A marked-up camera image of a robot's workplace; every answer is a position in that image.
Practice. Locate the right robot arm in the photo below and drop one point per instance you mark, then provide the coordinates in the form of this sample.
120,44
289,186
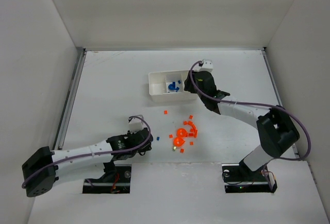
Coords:
276,130

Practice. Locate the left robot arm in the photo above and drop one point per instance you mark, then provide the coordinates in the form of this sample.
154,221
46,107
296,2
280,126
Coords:
46,168

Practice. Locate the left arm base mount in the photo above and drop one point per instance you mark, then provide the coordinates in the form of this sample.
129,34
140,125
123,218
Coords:
118,182

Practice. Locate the upper orange round lego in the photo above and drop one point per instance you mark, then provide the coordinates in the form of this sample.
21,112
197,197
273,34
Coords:
181,132

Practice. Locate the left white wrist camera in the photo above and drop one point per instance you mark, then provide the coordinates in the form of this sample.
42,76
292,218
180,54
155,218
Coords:
135,124

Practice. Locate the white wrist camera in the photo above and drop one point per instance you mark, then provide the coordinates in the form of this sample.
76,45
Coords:
206,65
135,124

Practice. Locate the orange round lego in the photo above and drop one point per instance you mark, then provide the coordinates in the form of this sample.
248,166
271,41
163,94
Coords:
178,141
181,132

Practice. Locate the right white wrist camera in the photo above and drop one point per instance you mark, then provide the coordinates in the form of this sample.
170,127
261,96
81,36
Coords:
206,65

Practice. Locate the white three-compartment container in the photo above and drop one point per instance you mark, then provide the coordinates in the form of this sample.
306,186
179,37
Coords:
158,86

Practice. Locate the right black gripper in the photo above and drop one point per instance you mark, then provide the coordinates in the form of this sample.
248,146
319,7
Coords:
191,83

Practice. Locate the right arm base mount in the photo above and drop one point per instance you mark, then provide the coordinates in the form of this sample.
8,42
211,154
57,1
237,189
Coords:
238,180

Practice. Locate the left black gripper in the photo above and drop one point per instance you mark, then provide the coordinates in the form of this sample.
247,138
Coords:
145,139

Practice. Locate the lower orange round lego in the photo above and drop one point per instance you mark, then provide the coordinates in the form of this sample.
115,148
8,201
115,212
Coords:
178,141

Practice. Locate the large blue round lego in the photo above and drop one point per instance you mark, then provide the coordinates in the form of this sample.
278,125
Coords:
173,87

